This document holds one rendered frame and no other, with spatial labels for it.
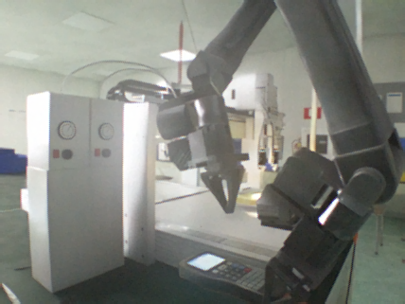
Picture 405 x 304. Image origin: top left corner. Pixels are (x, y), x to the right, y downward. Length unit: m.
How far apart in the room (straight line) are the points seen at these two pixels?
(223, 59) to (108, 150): 0.40
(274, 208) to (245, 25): 0.34
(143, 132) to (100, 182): 0.18
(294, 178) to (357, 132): 0.11
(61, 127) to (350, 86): 0.58
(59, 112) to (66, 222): 0.26
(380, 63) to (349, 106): 4.75
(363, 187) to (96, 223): 0.64
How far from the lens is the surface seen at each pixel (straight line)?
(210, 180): 0.49
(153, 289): 0.76
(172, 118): 0.50
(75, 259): 0.78
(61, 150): 0.70
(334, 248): 0.40
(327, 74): 0.33
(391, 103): 4.94
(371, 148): 0.33
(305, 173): 0.38
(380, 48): 5.13
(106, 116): 0.77
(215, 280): 0.49
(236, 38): 0.55
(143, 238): 0.85
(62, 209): 0.73
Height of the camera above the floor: 1.12
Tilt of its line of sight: 3 degrees down
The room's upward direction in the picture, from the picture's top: 1 degrees clockwise
